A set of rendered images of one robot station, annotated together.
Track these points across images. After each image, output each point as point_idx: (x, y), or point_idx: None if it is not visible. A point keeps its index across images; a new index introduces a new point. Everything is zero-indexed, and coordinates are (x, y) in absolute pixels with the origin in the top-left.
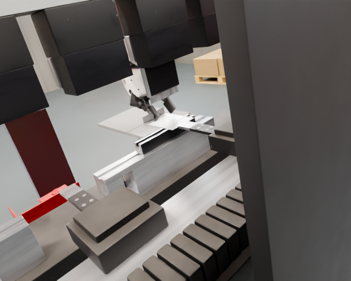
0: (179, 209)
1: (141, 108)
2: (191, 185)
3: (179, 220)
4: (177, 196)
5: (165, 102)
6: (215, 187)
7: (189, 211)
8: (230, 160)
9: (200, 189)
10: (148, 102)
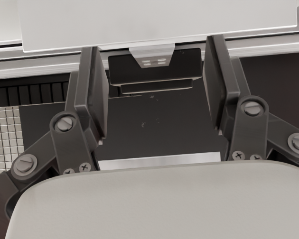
0: (3, 73)
1: (40, 142)
2: (33, 68)
3: None
4: (8, 70)
5: (216, 108)
6: (55, 69)
7: (13, 74)
8: (105, 62)
9: (39, 69)
10: (94, 164)
